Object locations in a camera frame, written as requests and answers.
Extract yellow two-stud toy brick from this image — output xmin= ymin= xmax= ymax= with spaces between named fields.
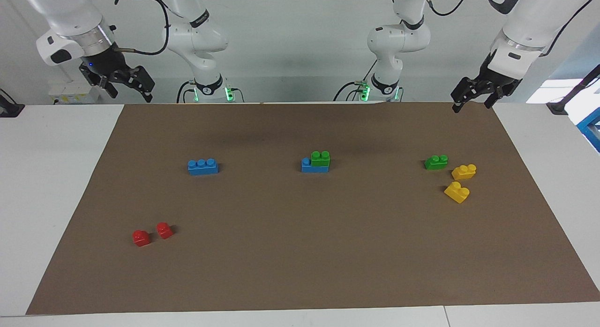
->
xmin=443 ymin=181 xmax=471 ymax=204
xmin=451 ymin=164 xmax=477 ymax=180

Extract white wall socket box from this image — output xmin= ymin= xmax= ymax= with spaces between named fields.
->
xmin=48 ymin=81 xmax=101 ymax=104

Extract black right base cable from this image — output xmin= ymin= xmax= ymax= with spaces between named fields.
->
xmin=176 ymin=81 xmax=197 ymax=104

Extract black left base cable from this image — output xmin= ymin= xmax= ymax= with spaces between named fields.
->
xmin=333 ymin=62 xmax=378 ymax=102

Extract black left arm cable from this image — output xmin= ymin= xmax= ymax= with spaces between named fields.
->
xmin=424 ymin=0 xmax=596 ymax=58

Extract black camera stand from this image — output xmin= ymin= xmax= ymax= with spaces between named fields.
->
xmin=546 ymin=65 xmax=600 ymax=116

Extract black base cable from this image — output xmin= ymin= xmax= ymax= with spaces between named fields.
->
xmin=176 ymin=81 xmax=197 ymax=104
xmin=333 ymin=62 xmax=378 ymax=102

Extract blue metal frame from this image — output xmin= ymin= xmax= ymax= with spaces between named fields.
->
xmin=577 ymin=107 xmax=600 ymax=153

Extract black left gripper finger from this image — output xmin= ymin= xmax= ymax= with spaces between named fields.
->
xmin=451 ymin=76 xmax=484 ymax=114
xmin=484 ymin=81 xmax=510 ymax=109

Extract blue three-stud toy brick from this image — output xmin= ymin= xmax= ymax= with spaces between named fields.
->
xmin=301 ymin=157 xmax=330 ymax=173
xmin=187 ymin=158 xmax=219 ymax=176

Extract brown table mat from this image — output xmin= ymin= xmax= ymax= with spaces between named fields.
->
xmin=26 ymin=101 xmax=600 ymax=315

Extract black table clamp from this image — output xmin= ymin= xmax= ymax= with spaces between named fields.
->
xmin=0 ymin=89 xmax=25 ymax=118

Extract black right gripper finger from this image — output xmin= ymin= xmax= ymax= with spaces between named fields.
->
xmin=123 ymin=65 xmax=156 ymax=104
xmin=96 ymin=73 xmax=120 ymax=99

